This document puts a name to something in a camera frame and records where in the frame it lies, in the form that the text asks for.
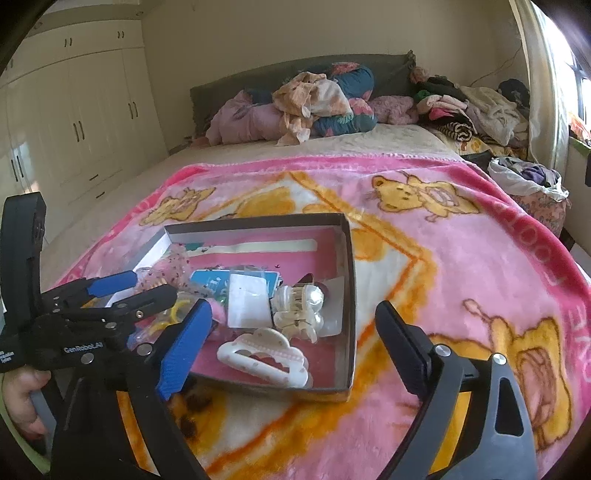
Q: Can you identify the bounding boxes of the yellow rings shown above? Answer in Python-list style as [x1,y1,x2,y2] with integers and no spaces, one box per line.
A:
[126,294,195,349]

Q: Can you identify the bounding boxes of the pink dotted fabric bow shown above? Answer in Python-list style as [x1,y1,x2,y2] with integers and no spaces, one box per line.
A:
[134,244,193,293]

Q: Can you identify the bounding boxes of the pink fluffy hair clip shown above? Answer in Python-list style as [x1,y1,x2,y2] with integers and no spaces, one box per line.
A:
[205,298,228,325]

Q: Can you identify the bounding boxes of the white cloud claw clip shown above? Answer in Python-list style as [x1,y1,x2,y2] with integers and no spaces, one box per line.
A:
[216,328,311,388]

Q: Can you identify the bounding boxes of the white bead clips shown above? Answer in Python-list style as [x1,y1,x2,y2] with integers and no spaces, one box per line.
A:
[270,285,325,344]

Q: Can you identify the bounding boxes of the dark red comb hair clip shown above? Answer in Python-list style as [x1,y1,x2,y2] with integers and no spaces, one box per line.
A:
[295,273,329,296]

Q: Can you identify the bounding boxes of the person's left hand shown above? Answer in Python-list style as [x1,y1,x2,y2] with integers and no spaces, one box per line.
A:
[2,366,51,440]

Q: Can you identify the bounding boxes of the clear plastic packet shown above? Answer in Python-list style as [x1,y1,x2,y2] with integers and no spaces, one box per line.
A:
[226,273,273,329]

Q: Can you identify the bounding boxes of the grey cardboard box tray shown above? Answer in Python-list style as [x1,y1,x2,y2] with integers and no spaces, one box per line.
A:
[128,213,356,401]

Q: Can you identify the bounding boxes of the pink cartoon bear blanket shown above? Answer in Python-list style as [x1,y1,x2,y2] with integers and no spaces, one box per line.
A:
[54,154,590,479]

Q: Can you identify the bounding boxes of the white wardrobe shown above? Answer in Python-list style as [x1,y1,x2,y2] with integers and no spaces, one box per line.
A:
[1,19,168,242]

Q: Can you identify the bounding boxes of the pink pyjama pile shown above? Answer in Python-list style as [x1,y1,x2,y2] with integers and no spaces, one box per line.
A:
[205,90,283,146]

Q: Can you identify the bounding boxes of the laundry basket with clothes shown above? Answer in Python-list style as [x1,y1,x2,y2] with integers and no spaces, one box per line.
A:
[487,156,570,237]

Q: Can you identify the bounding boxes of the orange floral cloth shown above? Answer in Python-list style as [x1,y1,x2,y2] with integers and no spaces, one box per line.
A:
[271,71,353,146]

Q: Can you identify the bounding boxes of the beige bed sheet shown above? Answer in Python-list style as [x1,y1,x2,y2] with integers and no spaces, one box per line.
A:
[41,124,461,290]

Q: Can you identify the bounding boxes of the clothes pile on bed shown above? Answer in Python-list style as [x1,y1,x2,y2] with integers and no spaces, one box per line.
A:
[410,67,530,160]

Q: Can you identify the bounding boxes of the teal floral pillow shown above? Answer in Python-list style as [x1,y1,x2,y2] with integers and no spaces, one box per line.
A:
[245,62,377,138]

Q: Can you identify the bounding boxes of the dark grey headboard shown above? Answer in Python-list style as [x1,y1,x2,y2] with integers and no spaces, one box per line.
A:
[190,50,416,137]

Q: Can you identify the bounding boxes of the cream curtain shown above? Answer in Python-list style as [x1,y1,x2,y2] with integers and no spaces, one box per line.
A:
[510,0,569,175]

